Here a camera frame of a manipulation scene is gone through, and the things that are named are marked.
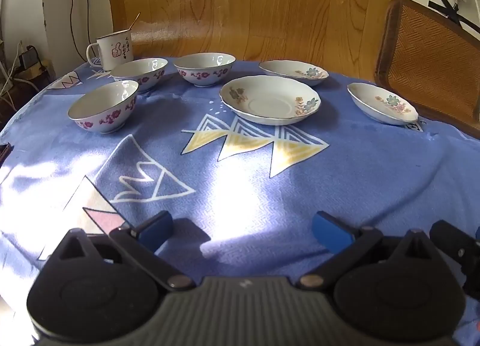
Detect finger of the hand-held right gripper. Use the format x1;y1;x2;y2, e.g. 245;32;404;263
429;220;480;294

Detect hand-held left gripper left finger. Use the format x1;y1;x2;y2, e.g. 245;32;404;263
50;210;196;292

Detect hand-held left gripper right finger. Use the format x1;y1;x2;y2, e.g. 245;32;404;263
297;210;442;290

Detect white floral bowl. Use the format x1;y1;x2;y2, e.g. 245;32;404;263
173;53;236;88
111;57;169;94
67;80;139;134

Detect small white floral plate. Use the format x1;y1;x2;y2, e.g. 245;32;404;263
259;60;330;87
347;82;419;127

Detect large white floral plate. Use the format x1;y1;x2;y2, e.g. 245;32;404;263
219;75;322;125

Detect blue printed tablecloth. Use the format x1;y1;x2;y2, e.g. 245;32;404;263
0;55;480;346

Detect dark brown object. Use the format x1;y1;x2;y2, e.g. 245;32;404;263
0;143;16;167

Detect white enamel mug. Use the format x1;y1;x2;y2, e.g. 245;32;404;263
86;28;134;72

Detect brown woven chair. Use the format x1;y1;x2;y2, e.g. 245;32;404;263
374;0;480;137

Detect black charger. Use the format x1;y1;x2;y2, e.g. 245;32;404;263
18;45;39;70

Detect wooden board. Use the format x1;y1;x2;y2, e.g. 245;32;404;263
103;0;411;77

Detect black tape cross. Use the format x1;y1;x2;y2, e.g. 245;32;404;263
427;0;480;36

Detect white cables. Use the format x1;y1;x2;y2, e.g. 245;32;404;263
0;40;27;109

